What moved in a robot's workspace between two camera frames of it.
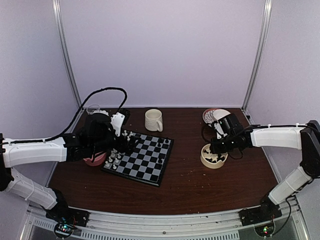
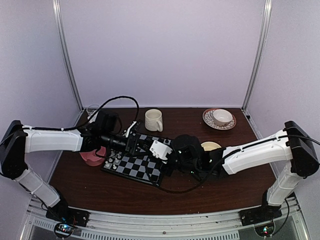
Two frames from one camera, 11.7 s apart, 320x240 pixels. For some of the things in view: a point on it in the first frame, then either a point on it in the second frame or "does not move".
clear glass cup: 93,109 does not move
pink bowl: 99,159 does not move
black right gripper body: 228,145 -> 166,173
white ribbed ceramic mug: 153,120 does not move
